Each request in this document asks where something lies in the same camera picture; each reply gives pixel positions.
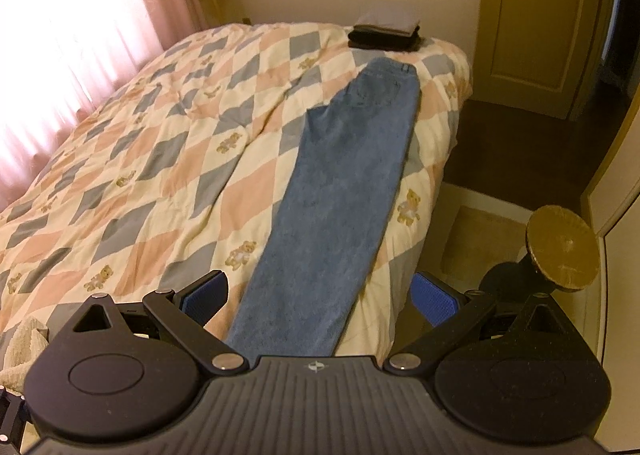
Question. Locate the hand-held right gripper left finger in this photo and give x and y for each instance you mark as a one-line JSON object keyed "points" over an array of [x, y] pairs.
{"points": [[205, 297]]}

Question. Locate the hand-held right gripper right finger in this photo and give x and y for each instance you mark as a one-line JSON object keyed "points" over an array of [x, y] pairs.
{"points": [[435, 300]]}

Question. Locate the blue denim jeans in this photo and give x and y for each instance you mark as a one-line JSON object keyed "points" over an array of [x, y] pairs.
{"points": [[340, 185]]}

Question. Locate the cream fleece garment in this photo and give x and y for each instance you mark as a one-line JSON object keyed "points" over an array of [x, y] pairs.
{"points": [[20, 350]]}

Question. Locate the beige floor rug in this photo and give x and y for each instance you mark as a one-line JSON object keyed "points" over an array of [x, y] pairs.
{"points": [[480, 240]]}

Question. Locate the round gold stool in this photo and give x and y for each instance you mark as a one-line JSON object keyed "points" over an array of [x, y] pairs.
{"points": [[562, 245]]}

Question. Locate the diamond patterned quilt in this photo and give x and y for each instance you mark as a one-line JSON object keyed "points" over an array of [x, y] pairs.
{"points": [[150, 160]]}

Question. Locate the cream cabinet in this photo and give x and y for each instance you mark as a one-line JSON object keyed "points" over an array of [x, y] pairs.
{"points": [[620, 185]]}

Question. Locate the folded black garment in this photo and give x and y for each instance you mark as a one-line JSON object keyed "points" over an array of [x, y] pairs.
{"points": [[385, 41]]}

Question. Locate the folded grey garment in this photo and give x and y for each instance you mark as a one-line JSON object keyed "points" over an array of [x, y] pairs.
{"points": [[387, 19]]}

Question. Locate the cream door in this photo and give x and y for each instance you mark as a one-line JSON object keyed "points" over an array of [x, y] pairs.
{"points": [[535, 25]]}

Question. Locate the pink curtain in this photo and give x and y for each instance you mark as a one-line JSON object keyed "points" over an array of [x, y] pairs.
{"points": [[75, 35]]}

